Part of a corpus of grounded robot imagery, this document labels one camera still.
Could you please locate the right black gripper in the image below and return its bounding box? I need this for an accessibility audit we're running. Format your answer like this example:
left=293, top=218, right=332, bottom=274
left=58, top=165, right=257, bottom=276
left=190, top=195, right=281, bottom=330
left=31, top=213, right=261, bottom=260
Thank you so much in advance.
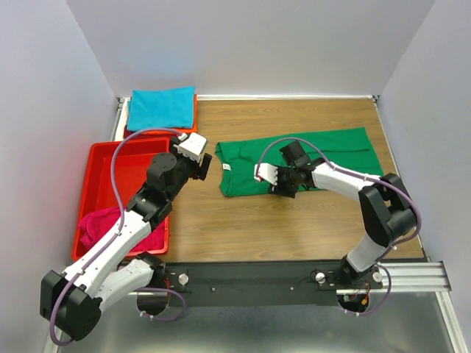
left=267, top=163, right=298, bottom=199

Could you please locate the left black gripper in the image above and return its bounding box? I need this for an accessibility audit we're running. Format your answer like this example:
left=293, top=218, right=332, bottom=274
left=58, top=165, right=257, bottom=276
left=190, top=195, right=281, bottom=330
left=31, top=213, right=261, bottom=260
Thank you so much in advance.
left=166, top=137, right=213, bottom=202

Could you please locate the green t-shirt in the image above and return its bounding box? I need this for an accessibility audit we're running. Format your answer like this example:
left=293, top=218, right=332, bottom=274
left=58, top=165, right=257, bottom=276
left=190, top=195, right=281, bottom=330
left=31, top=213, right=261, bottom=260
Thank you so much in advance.
left=215, top=128, right=383, bottom=197

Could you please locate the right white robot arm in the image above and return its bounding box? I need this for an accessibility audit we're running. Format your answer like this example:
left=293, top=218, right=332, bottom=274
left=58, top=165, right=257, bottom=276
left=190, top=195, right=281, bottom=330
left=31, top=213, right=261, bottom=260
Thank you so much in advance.
left=254, top=138, right=422, bottom=288

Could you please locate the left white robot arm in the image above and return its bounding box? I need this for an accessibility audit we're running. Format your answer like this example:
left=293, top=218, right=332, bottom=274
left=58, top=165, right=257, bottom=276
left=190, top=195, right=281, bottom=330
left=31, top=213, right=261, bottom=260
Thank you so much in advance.
left=40, top=143, right=211, bottom=346

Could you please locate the folded orange t-shirt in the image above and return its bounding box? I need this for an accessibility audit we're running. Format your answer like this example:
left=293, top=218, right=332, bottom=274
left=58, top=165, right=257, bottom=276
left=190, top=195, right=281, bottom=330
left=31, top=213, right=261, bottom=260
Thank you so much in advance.
left=130, top=93, right=194, bottom=129

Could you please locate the folded blue t-shirt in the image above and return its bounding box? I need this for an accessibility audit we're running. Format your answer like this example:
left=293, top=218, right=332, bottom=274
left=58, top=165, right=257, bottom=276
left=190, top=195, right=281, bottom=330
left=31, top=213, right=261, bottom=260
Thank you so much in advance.
left=127, top=86, right=195, bottom=132

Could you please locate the folded dark red t-shirt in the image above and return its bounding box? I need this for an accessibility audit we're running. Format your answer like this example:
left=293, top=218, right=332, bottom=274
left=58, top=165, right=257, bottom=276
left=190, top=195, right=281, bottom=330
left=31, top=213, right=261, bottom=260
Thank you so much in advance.
left=123, top=128, right=182, bottom=139

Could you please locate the red plastic bin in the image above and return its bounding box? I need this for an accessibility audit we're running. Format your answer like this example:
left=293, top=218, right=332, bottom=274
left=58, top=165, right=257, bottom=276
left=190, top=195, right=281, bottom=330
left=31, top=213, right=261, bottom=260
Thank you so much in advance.
left=71, top=137, right=172, bottom=258

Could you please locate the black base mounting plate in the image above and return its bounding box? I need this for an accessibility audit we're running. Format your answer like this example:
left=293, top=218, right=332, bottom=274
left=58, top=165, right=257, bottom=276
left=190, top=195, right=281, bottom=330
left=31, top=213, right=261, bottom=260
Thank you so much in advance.
left=137, top=260, right=383, bottom=313

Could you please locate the crumpled magenta t-shirt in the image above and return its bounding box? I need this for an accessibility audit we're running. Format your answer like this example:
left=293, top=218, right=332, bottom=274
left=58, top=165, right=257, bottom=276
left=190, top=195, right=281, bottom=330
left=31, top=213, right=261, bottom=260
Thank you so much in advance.
left=72, top=207, right=169, bottom=260

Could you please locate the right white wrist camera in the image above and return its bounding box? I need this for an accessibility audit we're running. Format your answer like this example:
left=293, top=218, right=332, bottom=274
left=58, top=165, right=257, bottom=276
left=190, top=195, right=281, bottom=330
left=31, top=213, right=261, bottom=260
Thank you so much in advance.
left=254, top=163, right=278, bottom=185

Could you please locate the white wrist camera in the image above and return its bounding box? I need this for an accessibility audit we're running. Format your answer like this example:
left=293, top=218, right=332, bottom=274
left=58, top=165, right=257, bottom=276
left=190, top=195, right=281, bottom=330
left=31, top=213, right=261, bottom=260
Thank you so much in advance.
left=176, top=132, right=208, bottom=163
left=254, top=163, right=278, bottom=185

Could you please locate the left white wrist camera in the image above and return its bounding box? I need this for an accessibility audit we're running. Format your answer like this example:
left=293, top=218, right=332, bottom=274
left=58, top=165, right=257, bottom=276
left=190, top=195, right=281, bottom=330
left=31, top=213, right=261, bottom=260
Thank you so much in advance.
left=176, top=132, right=208, bottom=163

